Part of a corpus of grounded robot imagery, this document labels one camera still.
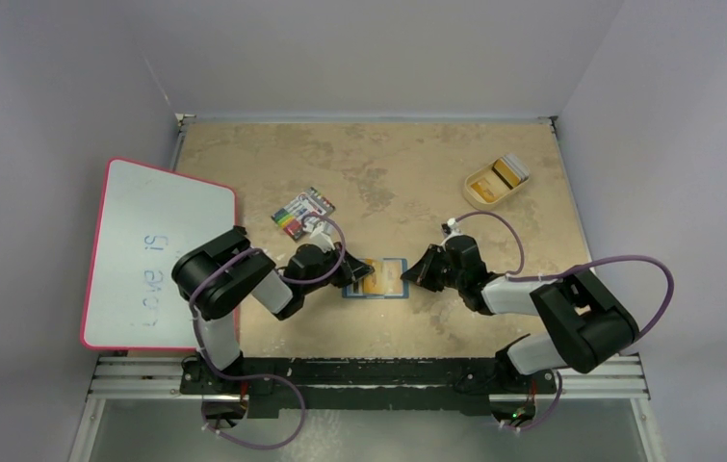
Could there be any whiteboard with pink frame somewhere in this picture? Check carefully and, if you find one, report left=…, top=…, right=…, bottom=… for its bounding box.
left=80, top=158, right=237, bottom=351

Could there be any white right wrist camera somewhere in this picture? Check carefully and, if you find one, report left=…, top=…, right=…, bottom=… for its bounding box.
left=440, top=218, right=463, bottom=246

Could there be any pack of coloured markers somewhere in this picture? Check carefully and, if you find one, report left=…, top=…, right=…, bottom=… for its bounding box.
left=271, top=187, right=336, bottom=241

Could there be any beige oval card tray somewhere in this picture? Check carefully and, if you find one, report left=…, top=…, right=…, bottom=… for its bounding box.
left=461, top=160, right=530, bottom=211

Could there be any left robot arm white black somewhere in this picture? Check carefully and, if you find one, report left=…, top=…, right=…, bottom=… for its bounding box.
left=171, top=226, right=375, bottom=394

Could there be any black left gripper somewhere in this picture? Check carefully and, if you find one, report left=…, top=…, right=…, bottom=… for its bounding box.
left=301, top=244, right=374, bottom=296

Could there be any gold credit card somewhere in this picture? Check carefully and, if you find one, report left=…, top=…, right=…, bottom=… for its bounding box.
left=376, top=259, right=403, bottom=295
left=353, top=259, right=382, bottom=296

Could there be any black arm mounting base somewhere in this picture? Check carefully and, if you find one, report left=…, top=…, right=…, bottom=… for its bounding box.
left=179, top=357, right=557, bottom=420

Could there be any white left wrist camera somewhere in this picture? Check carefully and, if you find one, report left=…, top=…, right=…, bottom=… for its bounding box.
left=304, top=219, right=334, bottom=251

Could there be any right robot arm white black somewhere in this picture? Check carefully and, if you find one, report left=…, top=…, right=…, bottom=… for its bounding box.
left=401, top=235, right=639, bottom=392

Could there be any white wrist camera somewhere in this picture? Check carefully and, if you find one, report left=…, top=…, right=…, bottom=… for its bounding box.
left=304, top=219, right=334, bottom=251
left=440, top=218, right=463, bottom=246

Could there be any blue card holder wallet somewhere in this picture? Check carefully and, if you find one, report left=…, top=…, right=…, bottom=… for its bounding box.
left=342, top=258, right=409, bottom=299

